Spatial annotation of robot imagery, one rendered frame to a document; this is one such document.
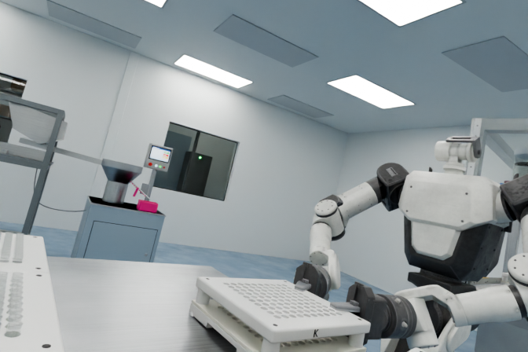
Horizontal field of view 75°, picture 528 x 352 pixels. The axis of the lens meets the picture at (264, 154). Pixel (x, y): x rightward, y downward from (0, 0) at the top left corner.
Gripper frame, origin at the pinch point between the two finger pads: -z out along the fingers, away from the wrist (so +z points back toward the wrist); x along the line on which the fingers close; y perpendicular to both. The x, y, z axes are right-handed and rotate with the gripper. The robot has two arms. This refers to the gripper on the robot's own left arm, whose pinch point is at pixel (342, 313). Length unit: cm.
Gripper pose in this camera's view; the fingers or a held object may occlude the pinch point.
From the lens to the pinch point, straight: 78.4
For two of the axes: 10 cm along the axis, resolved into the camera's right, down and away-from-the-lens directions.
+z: 8.4, 2.5, 4.8
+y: -4.9, -0.1, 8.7
